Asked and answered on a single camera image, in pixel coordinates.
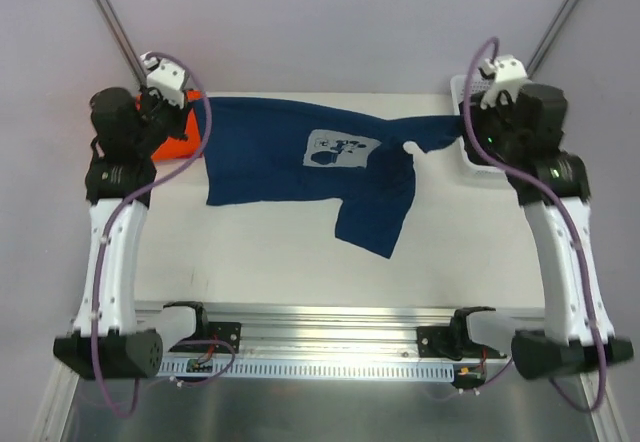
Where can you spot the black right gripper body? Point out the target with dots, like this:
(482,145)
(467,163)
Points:
(480,125)

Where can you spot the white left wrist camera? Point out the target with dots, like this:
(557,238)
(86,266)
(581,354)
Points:
(167,77)

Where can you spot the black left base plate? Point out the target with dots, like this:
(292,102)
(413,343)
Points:
(228,332)

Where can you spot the blue t shirt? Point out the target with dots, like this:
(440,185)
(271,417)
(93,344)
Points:
(274,150)

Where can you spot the white slotted cable duct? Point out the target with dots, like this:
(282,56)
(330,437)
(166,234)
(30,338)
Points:
(186,368)

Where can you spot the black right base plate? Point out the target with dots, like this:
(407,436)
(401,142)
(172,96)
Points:
(448,343)

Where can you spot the aluminium mounting rail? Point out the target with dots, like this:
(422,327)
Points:
(308,330)

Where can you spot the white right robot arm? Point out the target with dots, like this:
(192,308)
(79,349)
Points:
(552,188)

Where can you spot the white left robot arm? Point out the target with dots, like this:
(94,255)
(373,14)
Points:
(106,340)

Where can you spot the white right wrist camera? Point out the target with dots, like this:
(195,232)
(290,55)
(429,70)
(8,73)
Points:
(507,75)

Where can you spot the white plastic basket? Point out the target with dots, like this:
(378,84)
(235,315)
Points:
(478,175)

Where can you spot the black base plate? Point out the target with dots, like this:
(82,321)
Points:
(228,332)
(448,343)

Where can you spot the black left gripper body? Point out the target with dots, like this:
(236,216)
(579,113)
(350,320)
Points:
(167,113)

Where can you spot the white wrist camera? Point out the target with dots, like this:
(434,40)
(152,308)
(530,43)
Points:
(167,77)
(507,75)

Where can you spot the folded orange t shirt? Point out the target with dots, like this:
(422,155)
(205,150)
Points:
(166,149)

